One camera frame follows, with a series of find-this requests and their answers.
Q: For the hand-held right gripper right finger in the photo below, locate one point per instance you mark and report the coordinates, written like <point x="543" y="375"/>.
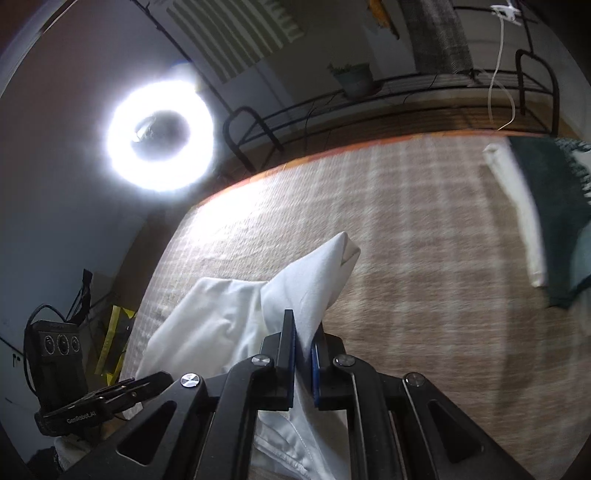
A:
<point x="316" y="378"/>

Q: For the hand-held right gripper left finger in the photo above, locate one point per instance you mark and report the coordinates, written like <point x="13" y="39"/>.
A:
<point x="288" y="355"/>

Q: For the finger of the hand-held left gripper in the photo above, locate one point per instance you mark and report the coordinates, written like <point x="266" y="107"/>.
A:
<point x="129" y="390"/>

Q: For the white shirt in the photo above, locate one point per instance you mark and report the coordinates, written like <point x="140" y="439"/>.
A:
<point x="221" y="318"/>

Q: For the person's left hand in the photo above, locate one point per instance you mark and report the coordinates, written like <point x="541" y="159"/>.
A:
<point x="76" y="454"/>

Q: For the yellow stand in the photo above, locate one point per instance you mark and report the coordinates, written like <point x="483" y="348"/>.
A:
<point x="113" y="341"/>

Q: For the black tripod stand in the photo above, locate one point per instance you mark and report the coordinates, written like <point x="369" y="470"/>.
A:
<point x="83" y="295"/>

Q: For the beige plaid blanket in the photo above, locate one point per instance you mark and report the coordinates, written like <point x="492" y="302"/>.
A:
<point x="415" y="254"/>

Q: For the white folded cloth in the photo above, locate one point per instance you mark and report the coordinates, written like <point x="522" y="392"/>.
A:
<point x="517" y="198"/>

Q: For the potted plant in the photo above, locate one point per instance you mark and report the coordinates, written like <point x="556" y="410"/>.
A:
<point x="358" y="81"/>

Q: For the dark green folded cloth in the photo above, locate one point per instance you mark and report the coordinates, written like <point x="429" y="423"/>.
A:
<point x="554" y="207"/>

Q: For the grey hanging cloth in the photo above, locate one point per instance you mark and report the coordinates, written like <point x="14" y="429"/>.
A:
<point x="438" y="37"/>

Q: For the orange hanging item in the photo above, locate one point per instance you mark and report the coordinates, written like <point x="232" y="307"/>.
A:
<point x="381" y="11"/>

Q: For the black metal stand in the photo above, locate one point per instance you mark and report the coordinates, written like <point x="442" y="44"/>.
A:
<point x="529" y="32"/>

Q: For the white clip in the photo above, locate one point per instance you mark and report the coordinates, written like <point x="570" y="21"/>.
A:
<point x="504" y="11"/>

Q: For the green striped wall hanging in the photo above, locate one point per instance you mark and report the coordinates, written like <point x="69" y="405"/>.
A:
<point x="231" y="37"/>

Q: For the black metal bed frame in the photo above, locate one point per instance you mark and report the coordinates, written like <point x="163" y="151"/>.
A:
<point x="519" y="78"/>

